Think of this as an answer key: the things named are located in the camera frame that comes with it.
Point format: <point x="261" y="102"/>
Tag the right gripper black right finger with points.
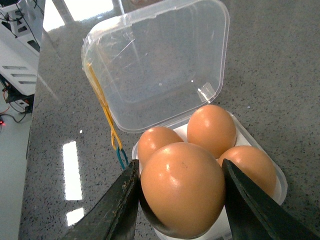
<point x="254" y="215"/>

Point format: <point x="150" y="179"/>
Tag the white equipment rack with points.
<point x="21" y="27"/>

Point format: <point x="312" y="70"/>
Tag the clear plastic egg box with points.
<point x="160" y="63"/>

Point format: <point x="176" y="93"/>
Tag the yellow rubber band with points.
<point x="115" y="139"/>

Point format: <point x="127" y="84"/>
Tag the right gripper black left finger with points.
<point x="114" y="216"/>

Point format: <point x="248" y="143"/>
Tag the teal rubber band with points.
<point x="122" y="157"/>

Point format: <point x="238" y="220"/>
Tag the brown egg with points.
<point x="183" y="190"/>
<point x="153" y="139"/>
<point x="255" y="164"/>
<point x="212" y="128"/>

